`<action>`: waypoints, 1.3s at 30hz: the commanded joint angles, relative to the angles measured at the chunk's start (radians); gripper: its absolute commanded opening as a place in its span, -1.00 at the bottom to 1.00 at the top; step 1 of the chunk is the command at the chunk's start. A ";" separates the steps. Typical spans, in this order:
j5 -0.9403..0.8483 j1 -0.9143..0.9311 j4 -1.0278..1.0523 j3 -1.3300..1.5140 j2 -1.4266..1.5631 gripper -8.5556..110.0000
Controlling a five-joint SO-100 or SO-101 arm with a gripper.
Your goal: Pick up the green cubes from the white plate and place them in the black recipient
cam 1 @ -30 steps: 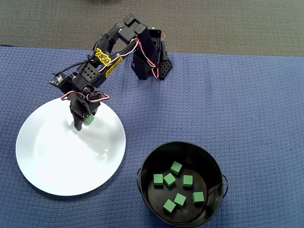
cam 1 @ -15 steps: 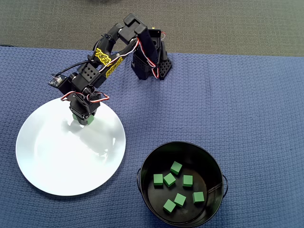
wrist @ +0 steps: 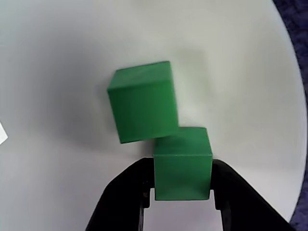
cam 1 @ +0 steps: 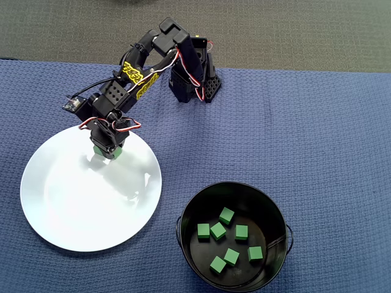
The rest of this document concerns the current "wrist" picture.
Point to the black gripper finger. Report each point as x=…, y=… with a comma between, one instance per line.
x=240, y=204
x=122, y=197

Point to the green cube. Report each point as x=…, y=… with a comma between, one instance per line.
x=183, y=173
x=142, y=103

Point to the white round plate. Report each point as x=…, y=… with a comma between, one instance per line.
x=228, y=72

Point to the blue woven cloth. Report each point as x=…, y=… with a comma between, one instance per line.
x=298, y=24

